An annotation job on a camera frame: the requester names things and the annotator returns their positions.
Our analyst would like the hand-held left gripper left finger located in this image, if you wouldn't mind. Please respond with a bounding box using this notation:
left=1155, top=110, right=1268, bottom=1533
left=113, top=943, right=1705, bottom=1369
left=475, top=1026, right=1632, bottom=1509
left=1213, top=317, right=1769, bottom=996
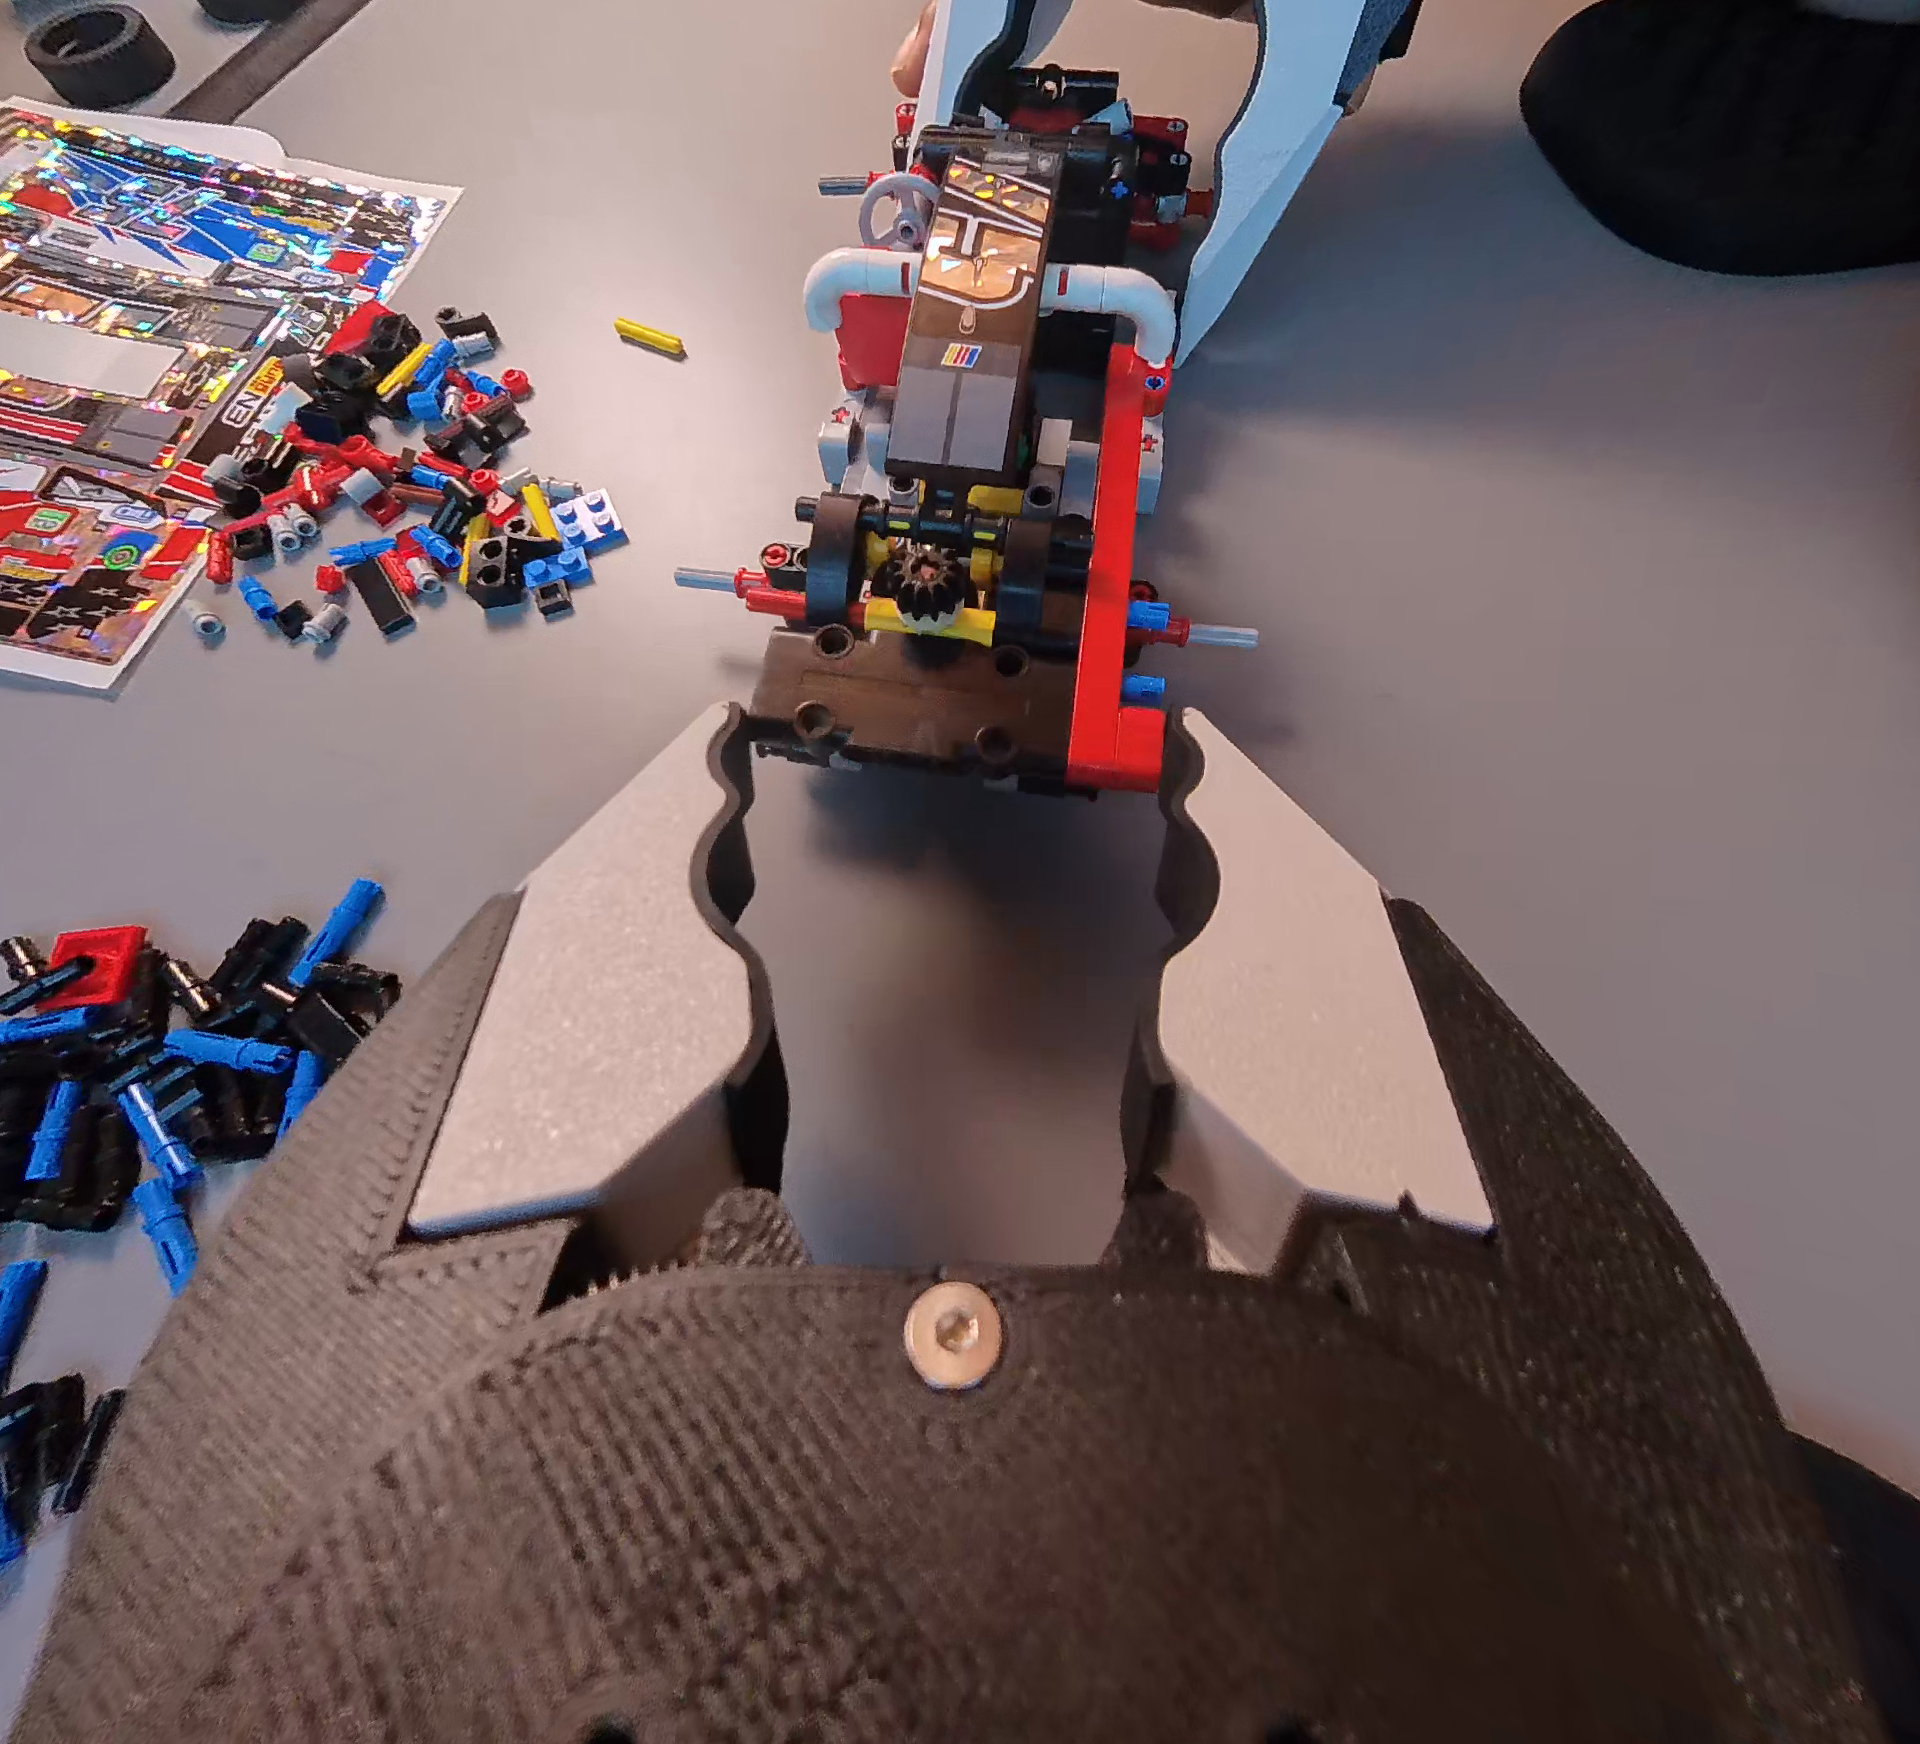
left=405, top=705, right=789, bottom=1262

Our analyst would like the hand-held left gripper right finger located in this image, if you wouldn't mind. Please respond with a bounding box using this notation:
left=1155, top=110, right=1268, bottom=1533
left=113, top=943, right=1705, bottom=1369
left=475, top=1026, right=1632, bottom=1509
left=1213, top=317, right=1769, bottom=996
left=1124, top=709, right=1497, bottom=1276

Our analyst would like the lego race car model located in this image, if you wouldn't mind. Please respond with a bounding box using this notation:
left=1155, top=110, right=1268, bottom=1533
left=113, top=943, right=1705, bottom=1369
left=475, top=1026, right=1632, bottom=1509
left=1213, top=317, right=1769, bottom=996
left=673, top=59, right=1266, bottom=670

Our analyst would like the red black lego beam assembly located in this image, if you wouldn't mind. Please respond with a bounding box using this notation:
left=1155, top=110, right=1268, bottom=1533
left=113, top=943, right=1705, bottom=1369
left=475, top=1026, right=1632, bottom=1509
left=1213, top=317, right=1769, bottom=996
left=742, top=338, right=1174, bottom=804

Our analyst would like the pile of mixed lego pieces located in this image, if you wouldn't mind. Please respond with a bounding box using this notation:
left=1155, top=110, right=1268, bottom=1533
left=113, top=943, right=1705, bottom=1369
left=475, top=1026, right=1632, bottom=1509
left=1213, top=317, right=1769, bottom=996
left=185, top=302, right=634, bottom=656

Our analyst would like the pile of black blue pins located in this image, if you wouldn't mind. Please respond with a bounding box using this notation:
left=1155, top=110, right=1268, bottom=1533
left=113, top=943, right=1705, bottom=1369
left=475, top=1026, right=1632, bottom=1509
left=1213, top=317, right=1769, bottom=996
left=0, top=874, right=408, bottom=1576

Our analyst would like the holographic sticker sheet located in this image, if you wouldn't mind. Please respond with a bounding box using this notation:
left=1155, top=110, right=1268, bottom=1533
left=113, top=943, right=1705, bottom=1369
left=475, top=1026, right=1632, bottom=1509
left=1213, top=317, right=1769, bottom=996
left=0, top=98, right=461, bottom=700

